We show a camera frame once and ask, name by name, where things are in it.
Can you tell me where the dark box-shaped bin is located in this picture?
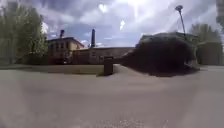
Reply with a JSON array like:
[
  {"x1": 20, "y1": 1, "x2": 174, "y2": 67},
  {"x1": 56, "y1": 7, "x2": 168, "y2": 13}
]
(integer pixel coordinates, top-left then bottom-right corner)
[{"x1": 103, "y1": 56, "x2": 115, "y2": 77}]

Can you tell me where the low brick building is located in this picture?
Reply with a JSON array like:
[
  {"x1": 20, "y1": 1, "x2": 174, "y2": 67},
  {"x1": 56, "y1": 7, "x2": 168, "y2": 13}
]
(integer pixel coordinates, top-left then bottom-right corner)
[{"x1": 71, "y1": 46, "x2": 136, "y2": 66}]

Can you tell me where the tall dark chimney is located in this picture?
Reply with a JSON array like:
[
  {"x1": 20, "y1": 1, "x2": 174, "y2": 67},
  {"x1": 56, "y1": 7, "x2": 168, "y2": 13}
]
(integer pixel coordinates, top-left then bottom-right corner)
[{"x1": 90, "y1": 28, "x2": 97, "y2": 49}]

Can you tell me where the grey asphalt ground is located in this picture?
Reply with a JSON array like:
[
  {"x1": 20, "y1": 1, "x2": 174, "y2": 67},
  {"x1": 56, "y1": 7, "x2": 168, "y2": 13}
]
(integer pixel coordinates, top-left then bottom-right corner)
[{"x1": 0, "y1": 65, "x2": 224, "y2": 128}]

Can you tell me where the large dark bush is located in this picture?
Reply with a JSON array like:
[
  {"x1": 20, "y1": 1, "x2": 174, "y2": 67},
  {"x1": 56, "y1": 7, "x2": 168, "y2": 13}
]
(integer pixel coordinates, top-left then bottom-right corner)
[{"x1": 118, "y1": 35, "x2": 201, "y2": 78}]

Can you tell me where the grass strip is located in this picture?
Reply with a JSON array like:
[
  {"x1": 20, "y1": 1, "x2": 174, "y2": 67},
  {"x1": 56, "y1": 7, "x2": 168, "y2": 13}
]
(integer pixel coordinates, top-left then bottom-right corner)
[{"x1": 0, "y1": 63, "x2": 105, "y2": 76}]

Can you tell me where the yellow building with chimney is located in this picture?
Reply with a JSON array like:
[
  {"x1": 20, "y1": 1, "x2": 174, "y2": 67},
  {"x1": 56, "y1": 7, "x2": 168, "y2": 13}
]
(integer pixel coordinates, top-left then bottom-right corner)
[{"x1": 45, "y1": 29, "x2": 86, "y2": 66}]

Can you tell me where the street lamp pole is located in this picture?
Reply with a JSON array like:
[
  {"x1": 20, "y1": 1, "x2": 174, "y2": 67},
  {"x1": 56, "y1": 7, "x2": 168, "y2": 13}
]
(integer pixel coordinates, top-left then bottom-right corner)
[{"x1": 174, "y1": 4, "x2": 188, "y2": 38}]

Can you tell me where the green tree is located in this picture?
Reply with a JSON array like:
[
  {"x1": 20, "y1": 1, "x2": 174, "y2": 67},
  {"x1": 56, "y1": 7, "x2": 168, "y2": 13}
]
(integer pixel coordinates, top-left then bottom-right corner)
[{"x1": 189, "y1": 22, "x2": 222, "y2": 44}]

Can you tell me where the group of green trees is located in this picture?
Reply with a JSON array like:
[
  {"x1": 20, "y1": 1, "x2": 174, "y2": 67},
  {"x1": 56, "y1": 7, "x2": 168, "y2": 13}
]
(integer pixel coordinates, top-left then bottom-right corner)
[{"x1": 0, "y1": 2, "x2": 48, "y2": 66}]

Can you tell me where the dark trimmed hedge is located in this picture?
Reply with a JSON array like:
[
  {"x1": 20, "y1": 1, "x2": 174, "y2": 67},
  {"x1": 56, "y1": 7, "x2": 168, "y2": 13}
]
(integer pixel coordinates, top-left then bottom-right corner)
[{"x1": 195, "y1": 41, "x2": 224, "y2": 66}]

